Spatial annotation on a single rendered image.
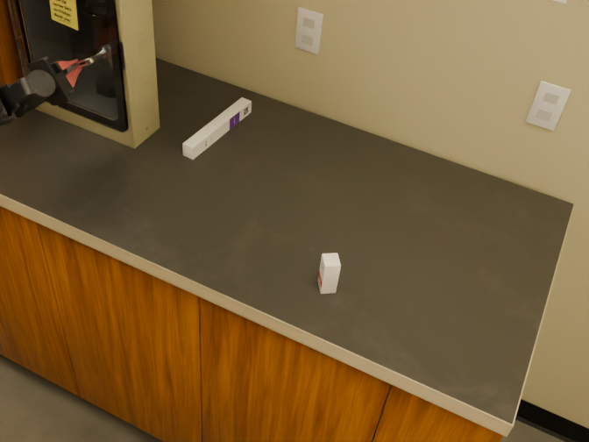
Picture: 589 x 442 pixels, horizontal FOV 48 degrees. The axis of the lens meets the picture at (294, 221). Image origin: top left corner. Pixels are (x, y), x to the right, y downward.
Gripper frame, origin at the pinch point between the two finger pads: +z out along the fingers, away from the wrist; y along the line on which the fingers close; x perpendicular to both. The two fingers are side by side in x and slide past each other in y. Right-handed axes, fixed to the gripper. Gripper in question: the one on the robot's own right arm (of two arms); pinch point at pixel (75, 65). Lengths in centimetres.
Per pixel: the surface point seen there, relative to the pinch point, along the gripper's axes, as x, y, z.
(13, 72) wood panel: 30.3, 2.2, 5.3
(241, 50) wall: -6, -19, 49
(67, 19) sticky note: -0.7, 9.2, 3.9
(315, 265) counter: -45, -54, -7
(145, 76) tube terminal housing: -5.7, -9.8, 11.8
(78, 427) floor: 58, -102, -26
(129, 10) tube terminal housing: -15.2, 5.8, 8.1
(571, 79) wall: -90, -47, 50
